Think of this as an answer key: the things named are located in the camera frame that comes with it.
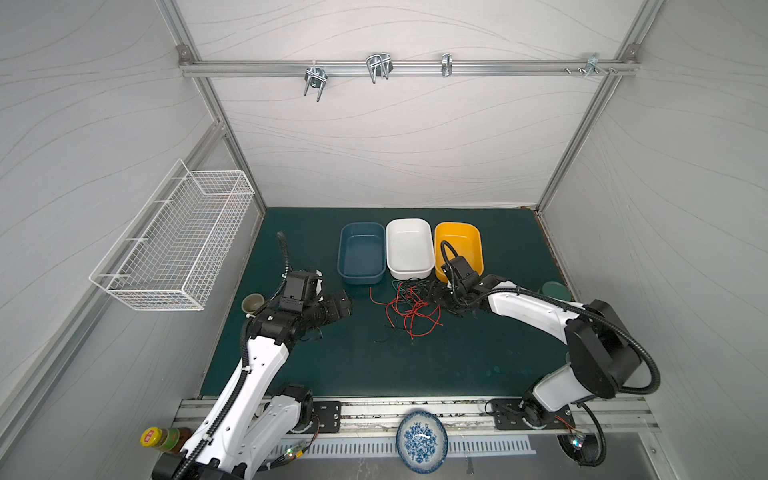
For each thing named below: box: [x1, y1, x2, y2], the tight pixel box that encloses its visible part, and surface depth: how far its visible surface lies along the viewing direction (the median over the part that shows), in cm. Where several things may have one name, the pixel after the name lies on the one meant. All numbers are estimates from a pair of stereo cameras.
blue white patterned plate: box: [396, 410, 449, 475], surface depth 70 cm
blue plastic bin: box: [337, 222, 386, 285], surface depth 107 cm
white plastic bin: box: [386, 218, 435, 280], surface depth 107 cm
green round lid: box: [542, 281, 572, 301], surface depth 88 cm
